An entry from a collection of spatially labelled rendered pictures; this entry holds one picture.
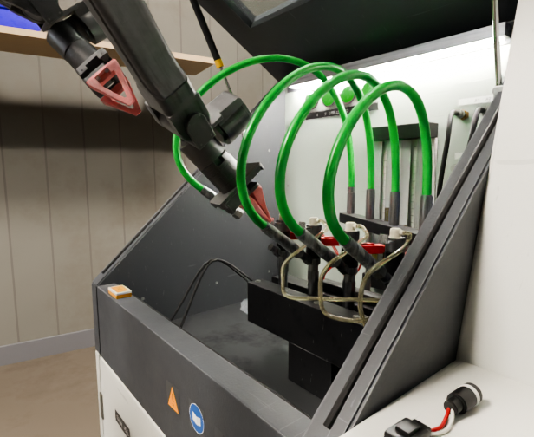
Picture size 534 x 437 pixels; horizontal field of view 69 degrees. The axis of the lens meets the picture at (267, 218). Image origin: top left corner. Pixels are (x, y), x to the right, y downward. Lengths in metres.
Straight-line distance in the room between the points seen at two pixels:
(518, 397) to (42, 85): 2.71
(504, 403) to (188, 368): 0.36
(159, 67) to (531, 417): 0.54
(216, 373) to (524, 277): 0.37
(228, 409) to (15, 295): 2.47
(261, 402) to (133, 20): 0.45
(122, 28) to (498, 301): 0.52
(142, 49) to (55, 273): 2.41
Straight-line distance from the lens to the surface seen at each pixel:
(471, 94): 0.84
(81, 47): 0.84
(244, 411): 0.46
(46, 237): 2.80
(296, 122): 0.53
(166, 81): 0.55
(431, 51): 0.87
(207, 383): 0.52
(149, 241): 0.94
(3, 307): 2.90
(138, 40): 0.52
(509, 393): 0.48
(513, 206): 0.51
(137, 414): 0.80
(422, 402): 0.43
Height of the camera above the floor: 1.20
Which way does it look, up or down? 7 degrees down
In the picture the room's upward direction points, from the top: straight up
